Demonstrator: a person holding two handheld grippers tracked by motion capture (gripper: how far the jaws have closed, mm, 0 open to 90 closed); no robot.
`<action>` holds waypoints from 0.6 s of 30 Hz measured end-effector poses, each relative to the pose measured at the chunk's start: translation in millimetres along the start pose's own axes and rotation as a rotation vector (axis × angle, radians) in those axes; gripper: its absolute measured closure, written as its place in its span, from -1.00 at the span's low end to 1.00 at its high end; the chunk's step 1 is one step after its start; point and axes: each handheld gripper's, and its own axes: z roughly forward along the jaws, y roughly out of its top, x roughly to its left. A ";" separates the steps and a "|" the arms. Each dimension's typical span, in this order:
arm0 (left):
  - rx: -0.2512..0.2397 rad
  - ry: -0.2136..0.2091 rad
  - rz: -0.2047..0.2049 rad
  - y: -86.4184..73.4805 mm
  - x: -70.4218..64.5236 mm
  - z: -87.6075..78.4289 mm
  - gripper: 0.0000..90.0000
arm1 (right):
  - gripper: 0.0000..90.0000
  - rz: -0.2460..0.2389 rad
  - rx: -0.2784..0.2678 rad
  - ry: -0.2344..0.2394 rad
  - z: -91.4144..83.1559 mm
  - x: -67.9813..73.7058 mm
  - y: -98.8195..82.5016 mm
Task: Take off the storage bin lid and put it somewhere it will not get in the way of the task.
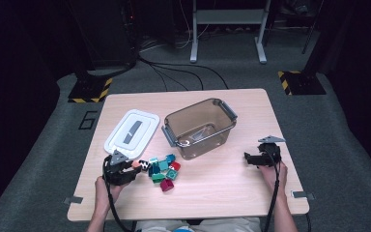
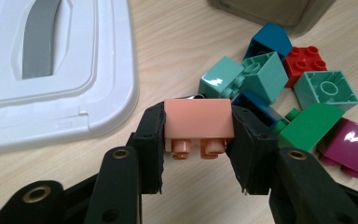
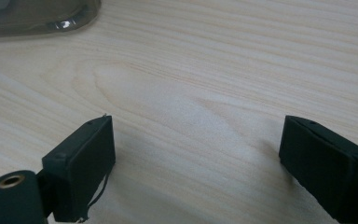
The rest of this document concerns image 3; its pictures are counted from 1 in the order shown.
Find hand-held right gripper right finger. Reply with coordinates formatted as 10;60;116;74
278;115;358;224

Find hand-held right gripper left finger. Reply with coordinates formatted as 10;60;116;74
41;113;117;223

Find transparent brown plastic box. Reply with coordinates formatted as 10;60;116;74
0;0;103;39

